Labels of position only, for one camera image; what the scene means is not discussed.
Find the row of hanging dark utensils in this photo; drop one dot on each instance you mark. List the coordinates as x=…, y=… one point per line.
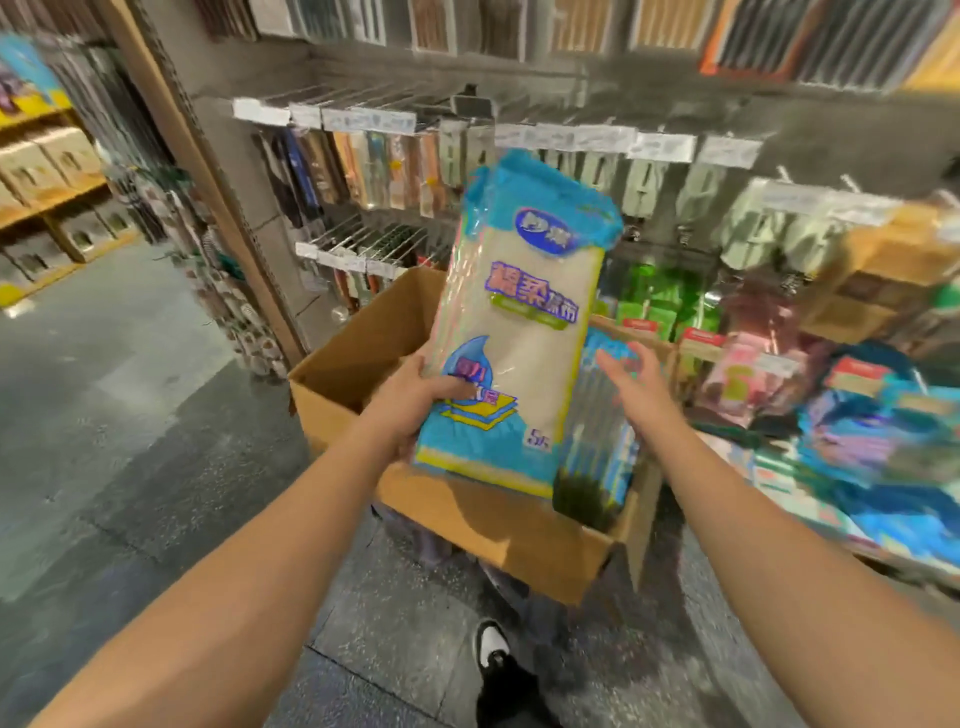
x=180, y=225

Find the teal yellow cloth pack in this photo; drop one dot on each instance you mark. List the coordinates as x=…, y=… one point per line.
x=518, y=300

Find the person's right hand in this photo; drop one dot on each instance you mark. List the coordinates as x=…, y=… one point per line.
x=648, y=398

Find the grey chopstick display rack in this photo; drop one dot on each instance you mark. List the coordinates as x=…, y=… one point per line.
x=195, y=120

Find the person's right forearm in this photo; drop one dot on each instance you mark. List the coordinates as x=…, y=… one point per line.
x=810, y=600

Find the person's black shoe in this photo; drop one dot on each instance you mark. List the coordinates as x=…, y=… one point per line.
x=492, y=645

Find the brown cardboard box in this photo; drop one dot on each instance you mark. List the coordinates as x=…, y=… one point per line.
x=480, y=525

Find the person's left hand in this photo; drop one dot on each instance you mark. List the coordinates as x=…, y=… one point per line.
x=413, y=402

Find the person's grey trousers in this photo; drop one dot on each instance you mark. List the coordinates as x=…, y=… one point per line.
x=518, y=698

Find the pink goods pile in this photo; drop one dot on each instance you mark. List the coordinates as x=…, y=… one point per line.
x=735, y=368

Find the row of white price tags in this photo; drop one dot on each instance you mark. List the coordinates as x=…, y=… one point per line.
x=368, y=119

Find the row of chopstick packets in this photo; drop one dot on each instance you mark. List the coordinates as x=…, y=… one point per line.
x=750, y=30

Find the hanging green packets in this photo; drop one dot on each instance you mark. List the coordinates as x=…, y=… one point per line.
x=653, y=293

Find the background shelf with yellow ledges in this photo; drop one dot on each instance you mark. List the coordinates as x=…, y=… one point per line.
x=53, y=165

